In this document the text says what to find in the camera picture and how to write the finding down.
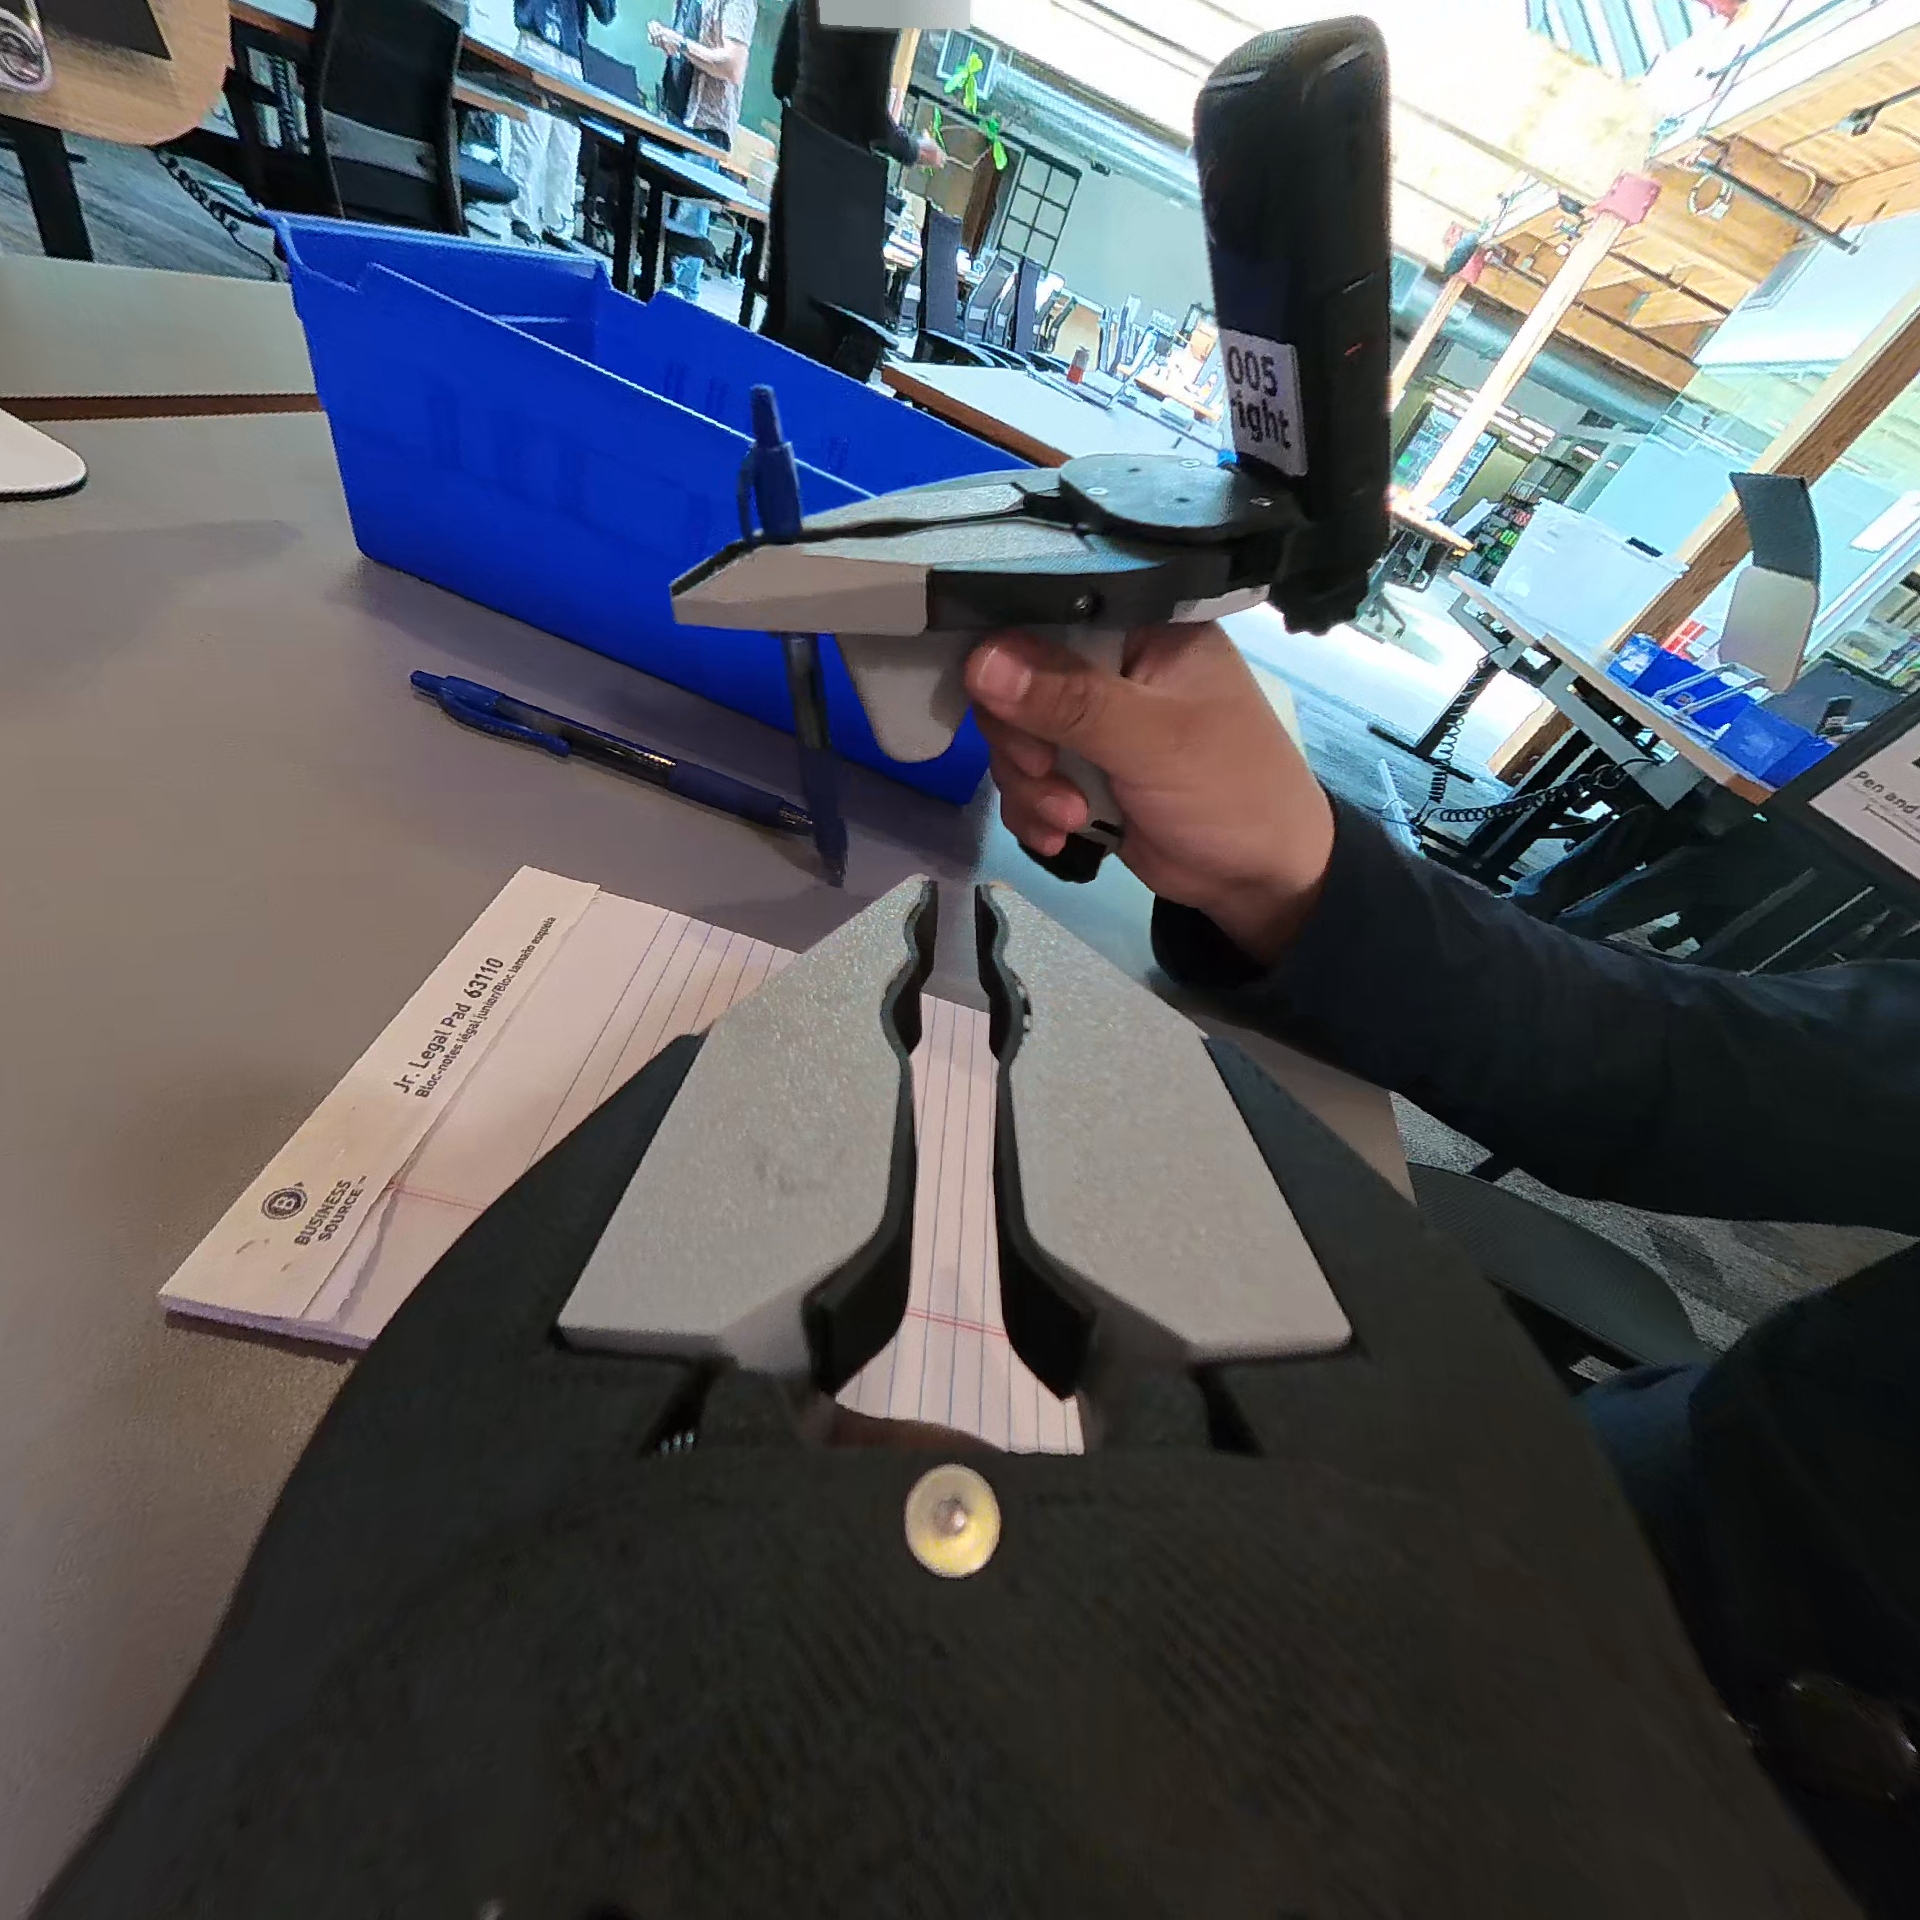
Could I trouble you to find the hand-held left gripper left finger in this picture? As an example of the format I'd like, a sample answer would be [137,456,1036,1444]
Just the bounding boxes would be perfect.
[556,873,940,1397]

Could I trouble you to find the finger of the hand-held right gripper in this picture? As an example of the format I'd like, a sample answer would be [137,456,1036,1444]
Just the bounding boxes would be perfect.
[717,465,1069,570]
[668,540,986,768]

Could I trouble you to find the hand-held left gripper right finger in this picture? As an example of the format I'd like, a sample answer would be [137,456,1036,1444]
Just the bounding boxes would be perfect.
[975,882,1356,1402]

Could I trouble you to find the blue retractable pen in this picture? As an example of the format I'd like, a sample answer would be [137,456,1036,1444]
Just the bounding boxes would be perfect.
[409,670,817,836]
[737,385,850,889]

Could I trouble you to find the white lined legal pad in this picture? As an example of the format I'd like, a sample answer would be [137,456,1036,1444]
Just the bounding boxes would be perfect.
[157,864,1086,1457]

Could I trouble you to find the narrow blue plastic bin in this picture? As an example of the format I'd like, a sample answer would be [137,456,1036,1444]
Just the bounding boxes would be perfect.
[262,213,1037,808]

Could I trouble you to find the person's right forearm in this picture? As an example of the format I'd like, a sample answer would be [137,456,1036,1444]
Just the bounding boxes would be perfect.
[1146,795,1920,1233]

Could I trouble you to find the long wooden office desk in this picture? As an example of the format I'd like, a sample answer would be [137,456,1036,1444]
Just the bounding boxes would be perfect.
[224,0,775,302]

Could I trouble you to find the grey desk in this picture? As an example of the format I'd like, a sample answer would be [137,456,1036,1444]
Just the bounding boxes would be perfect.
[0,257,1418,1920]

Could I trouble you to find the person's right hand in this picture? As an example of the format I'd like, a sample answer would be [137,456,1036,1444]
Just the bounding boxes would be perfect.
[965,614,1336,965]

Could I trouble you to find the green plant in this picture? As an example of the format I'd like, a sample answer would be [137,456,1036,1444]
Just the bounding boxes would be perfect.
[937,52,1022,169]

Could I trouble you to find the white storage box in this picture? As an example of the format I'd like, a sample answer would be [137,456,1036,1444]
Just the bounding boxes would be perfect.
[1485,498,1689,634]

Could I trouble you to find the grey folded cardboard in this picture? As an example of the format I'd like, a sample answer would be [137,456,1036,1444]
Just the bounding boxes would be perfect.
[1720,472,1823,693]

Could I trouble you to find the black office chair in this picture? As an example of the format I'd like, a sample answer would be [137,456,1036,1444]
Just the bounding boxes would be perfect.
[306,0,518,233]

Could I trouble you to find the small blue desktop bins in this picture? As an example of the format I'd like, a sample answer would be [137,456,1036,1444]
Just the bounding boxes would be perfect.
[1612,634,1839,785]

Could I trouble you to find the person's dark clothing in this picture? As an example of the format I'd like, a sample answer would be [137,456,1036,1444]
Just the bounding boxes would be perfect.
[1575,1246,1920,1920]

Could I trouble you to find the black framed marker sign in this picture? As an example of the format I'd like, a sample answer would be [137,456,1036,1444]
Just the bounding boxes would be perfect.
[1756,697,1920,902]

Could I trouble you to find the wooden instruction board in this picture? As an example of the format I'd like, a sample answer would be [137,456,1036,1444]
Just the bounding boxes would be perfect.
[0,0,233,147]

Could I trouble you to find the wooden post red bracket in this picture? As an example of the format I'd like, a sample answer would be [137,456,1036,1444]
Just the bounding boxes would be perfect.
[1410,172,1660,520]

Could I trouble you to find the black coiled cable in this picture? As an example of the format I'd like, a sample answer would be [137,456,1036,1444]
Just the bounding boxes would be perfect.
[1410,750,1606,841]

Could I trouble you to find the thick wooden post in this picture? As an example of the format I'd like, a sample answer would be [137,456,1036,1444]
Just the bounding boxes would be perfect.
[1498,293,1920,782]

